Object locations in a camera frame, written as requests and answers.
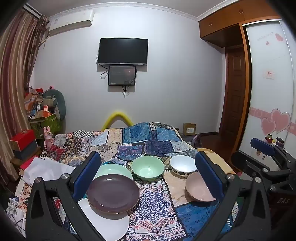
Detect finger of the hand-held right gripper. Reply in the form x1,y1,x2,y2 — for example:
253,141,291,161
231,151,290,186
251,137,296,171

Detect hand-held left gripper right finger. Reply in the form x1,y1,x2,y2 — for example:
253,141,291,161
195,151,272,241

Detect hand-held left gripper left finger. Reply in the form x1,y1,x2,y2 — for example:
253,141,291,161
25,151,109,241

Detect pink bowl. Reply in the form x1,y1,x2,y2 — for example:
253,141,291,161
185,171,219,202

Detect group of small jars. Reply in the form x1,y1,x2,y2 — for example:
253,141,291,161
265,134,285,147

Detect beige blanket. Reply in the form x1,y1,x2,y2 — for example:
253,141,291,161
196,148,236,175

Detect green plate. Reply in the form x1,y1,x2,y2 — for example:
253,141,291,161
92,164,133,182

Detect white spotted bowl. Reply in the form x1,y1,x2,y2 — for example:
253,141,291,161
169,155,198,178

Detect purple plate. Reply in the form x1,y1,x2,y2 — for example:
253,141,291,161
87,174,140,214

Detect white paper sheets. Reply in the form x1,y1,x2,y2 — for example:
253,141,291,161
22,158,79,186

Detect cardboard box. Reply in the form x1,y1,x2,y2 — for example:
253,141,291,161
183,123,196,136

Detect white heart-print wardrobe door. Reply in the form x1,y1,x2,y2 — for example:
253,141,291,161
240,20,296,163

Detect pink rabbit toy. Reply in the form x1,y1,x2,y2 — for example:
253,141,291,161
43,127,54,151

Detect white plate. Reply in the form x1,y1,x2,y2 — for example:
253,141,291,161
77,198,130,241

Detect green bowl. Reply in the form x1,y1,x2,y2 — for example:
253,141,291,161
131,156,165,180

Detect brown wooden door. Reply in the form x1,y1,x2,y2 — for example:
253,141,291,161
218,47,247,136

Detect green bag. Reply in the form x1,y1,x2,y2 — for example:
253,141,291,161
30,113,62,137

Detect patchwork printed blanket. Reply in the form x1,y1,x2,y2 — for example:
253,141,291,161
14,121,240,241

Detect yellow hoop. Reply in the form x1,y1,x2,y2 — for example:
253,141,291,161
102,111,133,131

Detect grey box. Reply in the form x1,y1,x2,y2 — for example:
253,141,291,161
14,140,38,160

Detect red box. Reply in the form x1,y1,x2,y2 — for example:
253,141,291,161
10,129,36,151

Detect grey plush toy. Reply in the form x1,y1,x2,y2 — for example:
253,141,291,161
42,89,67,121

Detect pile of boxes and packets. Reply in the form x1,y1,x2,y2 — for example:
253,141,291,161
24,87,56,121

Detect striped brown curtain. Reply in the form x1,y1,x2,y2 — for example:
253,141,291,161
0,9,49,186

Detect wooden overhead cabinet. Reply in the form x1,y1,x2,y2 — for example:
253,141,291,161
198,0,285,48

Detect white air conditioner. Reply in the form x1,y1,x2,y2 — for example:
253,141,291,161
47,10,95,36

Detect small black wall monitor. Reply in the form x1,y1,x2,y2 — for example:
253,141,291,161
108,65,136,86

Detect black wall television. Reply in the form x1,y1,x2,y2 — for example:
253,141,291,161
97,38,149,66

